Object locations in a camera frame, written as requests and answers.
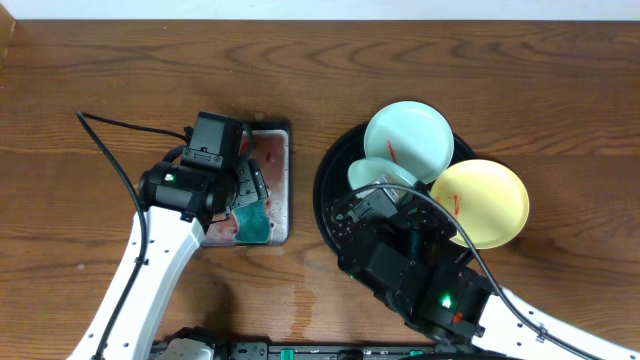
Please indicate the mint green plate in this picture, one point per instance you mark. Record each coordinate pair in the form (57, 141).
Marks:
(414, 136)
(371, 170)

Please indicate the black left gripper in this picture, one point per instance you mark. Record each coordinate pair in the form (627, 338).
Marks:
(254, 182)

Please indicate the black rectangular wash tray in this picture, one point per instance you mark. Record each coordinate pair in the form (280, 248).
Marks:
(270, 144)

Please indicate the green scrubbing sponge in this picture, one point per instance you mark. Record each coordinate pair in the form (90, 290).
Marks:
(254, 226)

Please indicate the round black tray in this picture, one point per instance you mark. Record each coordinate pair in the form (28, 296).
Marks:
(417, 231)

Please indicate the yellow plate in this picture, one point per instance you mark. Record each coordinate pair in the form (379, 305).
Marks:
(487, 199)

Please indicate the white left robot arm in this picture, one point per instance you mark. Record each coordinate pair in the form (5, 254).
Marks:
(180, 208)

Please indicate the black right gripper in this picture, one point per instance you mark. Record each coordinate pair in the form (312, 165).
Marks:
(424, 213)

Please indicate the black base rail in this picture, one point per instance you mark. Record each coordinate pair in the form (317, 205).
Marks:
(199, 343)

